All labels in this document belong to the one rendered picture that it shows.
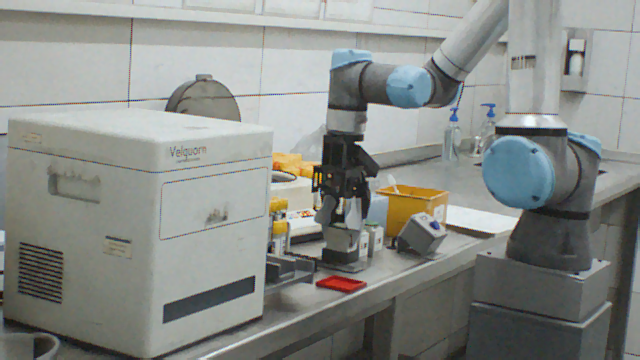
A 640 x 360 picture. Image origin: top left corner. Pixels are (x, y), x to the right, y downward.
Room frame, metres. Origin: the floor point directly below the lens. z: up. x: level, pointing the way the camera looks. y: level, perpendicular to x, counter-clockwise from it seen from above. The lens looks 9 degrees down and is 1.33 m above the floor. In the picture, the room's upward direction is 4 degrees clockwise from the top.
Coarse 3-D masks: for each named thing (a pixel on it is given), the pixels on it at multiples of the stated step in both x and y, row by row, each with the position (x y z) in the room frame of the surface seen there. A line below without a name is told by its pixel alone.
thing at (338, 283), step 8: (320, 280) 1.70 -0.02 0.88; (328, 280) 1.72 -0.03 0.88; (336, 280) 1.73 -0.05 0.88; (344, 280) 1.73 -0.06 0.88; (352, 280) 1.73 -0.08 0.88; (328, 288) 1.68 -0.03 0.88; (336, 288) 1.67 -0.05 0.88; (344, 288) 1.66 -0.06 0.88; (352, 288) 1.67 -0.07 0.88; (360, 288) 1.69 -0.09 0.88
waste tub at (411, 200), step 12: (384, 192) 2.16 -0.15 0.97; (408, 192) 2.27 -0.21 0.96; (420, 192) 2.26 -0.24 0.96; (432, 192) 2.25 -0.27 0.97; (444, 192) 2.23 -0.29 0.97; (396, 204) 2.15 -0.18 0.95; (408, 204) 2.14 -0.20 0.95; (420, 204) 2.13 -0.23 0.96; (432, 204) 2.13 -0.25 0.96; (444, 204) 2.21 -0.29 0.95; (396, 216) 2.15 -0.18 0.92; (408, 216) 2.14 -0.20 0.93; (432, 216) 2.14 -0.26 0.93; (444, 216) 2.22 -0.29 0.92; (396, 228) 2.15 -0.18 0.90
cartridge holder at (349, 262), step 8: (320, 256) 1.86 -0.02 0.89; (328, 256) 1.83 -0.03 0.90; (336, 256) 1.82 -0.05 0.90; (344, 256) 1.81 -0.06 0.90; (352, 256) 1.83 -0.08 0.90; (320, 264) 1.83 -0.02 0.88; (328, 264) 1.82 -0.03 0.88; (336, 264) 1.82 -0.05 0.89; (344, 264) 1.81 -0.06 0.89; (352, 264) 1.81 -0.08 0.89; (360, 264) 1.82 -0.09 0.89; (352, 272) 1.80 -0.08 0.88
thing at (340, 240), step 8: (328, 232) 1.84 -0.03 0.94; (336, 232) 1.83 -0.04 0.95; (344, 232) 1.82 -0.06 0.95; (328, 240) 1.84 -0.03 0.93; (336, 240) 1.83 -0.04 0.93; (344, 240) 1.82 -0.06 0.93; (328, 248) 1.83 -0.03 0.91; (336, 248) 1.83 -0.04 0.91; (344, 248) 1.82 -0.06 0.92; (352, 248) 1.83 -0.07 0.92
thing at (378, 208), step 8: (376, 200) 2.06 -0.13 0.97; (384, 200) 2.08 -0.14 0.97; (376, 208) 2.06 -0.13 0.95; (384, 208) 2.08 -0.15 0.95; (368, 216) 2.04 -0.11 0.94; (376, 216) 2.06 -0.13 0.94; (384, 216) 2.08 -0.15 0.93; (384, 224) 2.09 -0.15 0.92; (384, 232) 2.09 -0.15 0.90; (384, 240) 2.07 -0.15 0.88
